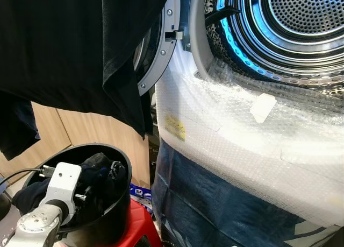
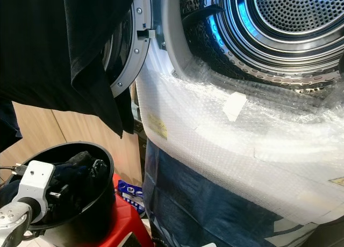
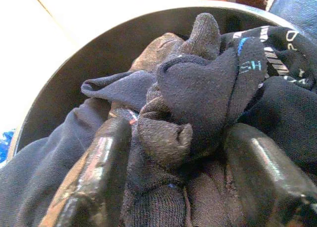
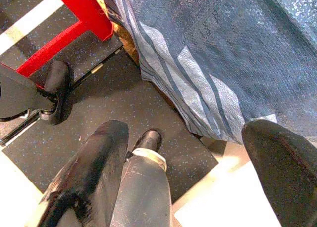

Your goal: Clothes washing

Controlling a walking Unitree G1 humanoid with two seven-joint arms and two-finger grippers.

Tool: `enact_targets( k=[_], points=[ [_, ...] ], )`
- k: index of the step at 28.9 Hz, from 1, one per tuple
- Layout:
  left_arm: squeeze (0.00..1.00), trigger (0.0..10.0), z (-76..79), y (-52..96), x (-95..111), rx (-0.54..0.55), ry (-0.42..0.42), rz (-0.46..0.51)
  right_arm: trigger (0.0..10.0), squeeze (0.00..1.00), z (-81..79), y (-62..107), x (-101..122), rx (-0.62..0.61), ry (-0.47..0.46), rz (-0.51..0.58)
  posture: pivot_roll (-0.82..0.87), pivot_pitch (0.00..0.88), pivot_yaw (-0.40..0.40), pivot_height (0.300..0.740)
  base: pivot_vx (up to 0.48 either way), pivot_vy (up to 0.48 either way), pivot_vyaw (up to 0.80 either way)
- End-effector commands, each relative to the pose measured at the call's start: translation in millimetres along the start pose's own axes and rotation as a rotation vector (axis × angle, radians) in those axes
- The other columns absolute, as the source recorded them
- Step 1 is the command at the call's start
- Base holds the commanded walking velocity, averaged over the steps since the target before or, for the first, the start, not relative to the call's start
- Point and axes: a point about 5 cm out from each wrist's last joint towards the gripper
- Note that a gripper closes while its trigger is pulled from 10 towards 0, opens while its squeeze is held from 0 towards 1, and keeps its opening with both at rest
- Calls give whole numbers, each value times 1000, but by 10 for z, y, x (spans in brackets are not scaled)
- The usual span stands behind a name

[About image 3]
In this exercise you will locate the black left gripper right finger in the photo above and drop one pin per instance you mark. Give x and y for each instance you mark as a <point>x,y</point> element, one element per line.
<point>270,162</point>

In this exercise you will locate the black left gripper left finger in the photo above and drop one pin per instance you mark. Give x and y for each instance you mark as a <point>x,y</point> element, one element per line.
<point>95,160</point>

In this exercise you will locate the black sock with blue print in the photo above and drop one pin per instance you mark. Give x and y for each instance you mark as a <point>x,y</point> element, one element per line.
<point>198,88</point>

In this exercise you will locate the round grey laundry basket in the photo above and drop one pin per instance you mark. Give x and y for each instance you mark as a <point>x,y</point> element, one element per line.
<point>74,71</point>

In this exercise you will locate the blue white patterned cloth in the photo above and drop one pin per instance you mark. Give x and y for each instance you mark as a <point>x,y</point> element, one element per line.
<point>5,140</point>

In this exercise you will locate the black garment with white print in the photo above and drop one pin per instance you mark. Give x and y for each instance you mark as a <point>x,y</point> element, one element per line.
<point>287,63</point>

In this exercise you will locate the brown grey cloth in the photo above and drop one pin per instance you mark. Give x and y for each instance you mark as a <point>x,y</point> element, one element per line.
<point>156,51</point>

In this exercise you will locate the grey knitted sock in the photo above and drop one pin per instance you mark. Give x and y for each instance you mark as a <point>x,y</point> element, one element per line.
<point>203,36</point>

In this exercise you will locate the blue denim jeans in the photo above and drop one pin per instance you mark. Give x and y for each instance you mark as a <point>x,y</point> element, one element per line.
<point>294,7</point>

